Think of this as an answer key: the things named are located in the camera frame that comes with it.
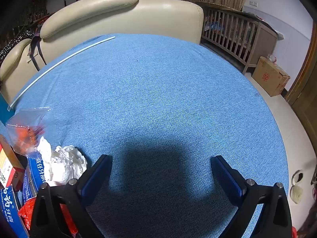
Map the long white plastic rod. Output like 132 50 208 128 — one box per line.
7 36 116 111

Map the red and white carton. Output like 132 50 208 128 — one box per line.
0 134 28 191

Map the beige slipper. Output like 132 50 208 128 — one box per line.
291 170 305 186
290 186 303 204

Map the blue toothpaste box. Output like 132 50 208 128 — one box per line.
0 185 29 238
22 154 62 206

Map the purple bag strap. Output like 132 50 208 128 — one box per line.
28 26 47 71

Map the black white dotted cloth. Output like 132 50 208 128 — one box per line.
0 30 37 65

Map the wooden baby crib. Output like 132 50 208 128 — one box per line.
194 1 278 73

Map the red plastic wrapper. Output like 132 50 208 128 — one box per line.
18 198 77 238

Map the dark wooden bottle shelf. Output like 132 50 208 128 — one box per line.
0 0 49 50

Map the brown wooden door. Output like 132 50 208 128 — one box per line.
285 42 317 139

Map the cream leather sofa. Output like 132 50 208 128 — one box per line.
0 0 204 106

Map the brown cardboard box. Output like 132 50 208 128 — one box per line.
251 56 291 97

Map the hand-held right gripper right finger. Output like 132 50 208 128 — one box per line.
210 155 293 238

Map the clear plastic bag orange print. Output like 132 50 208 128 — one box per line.
5 106 53 155

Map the blue tablecloth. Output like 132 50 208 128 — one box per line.
0 33 290 238

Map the white tissue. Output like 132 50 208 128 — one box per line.
37 136 88 186

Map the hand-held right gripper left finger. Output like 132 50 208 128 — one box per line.
29 154 113 238

